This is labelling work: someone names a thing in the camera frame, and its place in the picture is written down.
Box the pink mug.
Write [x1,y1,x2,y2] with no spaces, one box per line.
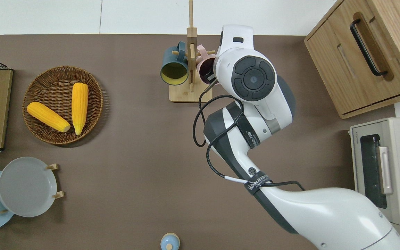
[196,44,219,85]

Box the wooden mug tree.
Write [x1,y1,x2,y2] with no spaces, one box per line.
[169,0,216,103]

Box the dark blue mug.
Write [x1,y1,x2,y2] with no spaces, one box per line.
[160,42,189,86]

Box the brown table mat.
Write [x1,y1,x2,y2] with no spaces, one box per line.
[0,34,396,250]

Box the blue service bell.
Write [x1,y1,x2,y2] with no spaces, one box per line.
[160,233,181,250]

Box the yellow corn cob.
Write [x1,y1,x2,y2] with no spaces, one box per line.
[72,83,89,136]
[27,101,71,133]

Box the brown wicker basket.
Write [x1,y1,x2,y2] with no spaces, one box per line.
[22,66,103,145]

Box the wooden plate rack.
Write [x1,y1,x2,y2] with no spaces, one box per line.
[0,163,65,214]

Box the grey plate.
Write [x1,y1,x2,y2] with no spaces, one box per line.
[0,157,58,218]

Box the wooden cabinet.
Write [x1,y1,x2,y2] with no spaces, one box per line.
[304,0,400,119]

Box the black cabinet handle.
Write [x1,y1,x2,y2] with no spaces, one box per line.
[350,18,389,77]

